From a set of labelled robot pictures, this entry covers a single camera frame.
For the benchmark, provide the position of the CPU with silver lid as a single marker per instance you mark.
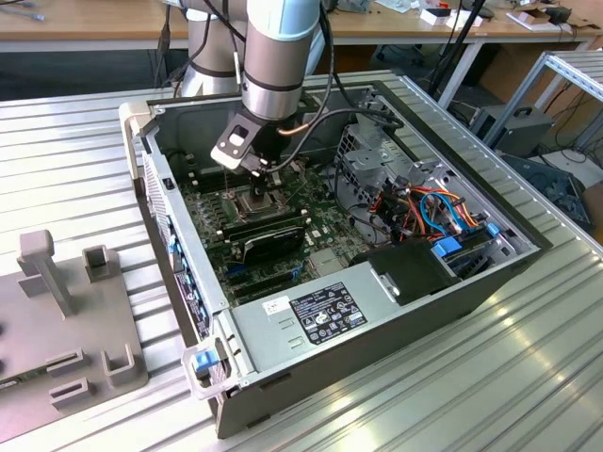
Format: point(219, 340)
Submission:
point(249, 208)

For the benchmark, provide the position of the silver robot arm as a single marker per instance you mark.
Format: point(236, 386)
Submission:
point(275, 61)

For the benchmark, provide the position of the CPU socket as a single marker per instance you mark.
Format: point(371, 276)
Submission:
point(237, 203)

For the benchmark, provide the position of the RAM slot white latches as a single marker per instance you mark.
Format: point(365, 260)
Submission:
point(207, 171)
point(264, 221)
point(207, 182)

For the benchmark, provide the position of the green motherboard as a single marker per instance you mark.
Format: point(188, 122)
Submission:
point(325, 221)

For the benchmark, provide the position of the black graphics card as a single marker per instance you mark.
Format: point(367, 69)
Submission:
point(275, 245)

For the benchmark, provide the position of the metal drive cage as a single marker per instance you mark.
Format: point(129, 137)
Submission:
point(372, 160)

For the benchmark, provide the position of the blue expansion slot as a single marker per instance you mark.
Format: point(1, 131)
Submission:
point(235, 269)

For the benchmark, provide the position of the silver chipset heatsink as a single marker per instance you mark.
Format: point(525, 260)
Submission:
point(325, 262)

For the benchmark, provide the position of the black expansion slot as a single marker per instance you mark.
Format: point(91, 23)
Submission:
point(258, 293)
point(264, 281)

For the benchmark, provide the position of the black chair base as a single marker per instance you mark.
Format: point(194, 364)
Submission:
point(400, 54)

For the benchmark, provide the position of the black fan shroud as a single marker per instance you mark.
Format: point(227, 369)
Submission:
point(405, 273)

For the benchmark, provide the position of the silver power supply unit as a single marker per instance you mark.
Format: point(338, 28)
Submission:
point(268, 339)

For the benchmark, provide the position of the white cardboard box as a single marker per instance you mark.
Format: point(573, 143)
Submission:
point(433, 18)

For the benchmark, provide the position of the blue disk carrier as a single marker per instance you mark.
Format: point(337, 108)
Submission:
point(447, 247)

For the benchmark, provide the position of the white desk leg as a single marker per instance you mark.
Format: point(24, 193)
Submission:
point(464, 70)

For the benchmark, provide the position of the black stand pole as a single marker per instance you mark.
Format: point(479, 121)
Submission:
point(464, 33)

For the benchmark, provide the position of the grey PC case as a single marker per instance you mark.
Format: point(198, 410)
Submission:
point(353, 350)

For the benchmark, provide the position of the blue case latch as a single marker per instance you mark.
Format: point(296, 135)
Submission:
point(205, 362)

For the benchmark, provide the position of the small blue drive latch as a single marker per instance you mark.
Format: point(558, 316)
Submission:
point(493, 230)

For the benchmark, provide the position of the wooden desk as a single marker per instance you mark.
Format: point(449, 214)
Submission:
point(499, 32)

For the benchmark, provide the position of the dark blue crate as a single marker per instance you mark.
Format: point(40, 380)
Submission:
point(542, 183)

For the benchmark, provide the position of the grey parts rack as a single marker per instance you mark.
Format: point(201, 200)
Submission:
point(70, 339)

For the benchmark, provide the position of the open cardboard box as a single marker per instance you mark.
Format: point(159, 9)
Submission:
point(527, 20)

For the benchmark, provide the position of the black desk device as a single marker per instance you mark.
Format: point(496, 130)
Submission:
point(560, 15)

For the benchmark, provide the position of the brown cardboard box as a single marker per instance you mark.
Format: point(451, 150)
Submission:
point(594, 207)

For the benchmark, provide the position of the green RAM stick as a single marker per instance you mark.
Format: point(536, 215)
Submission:
point(19, 380)

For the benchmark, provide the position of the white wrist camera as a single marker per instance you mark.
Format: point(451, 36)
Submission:
point(233, 141)

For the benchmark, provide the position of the aluminium profile frame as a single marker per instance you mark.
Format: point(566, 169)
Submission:
point(579, 70)

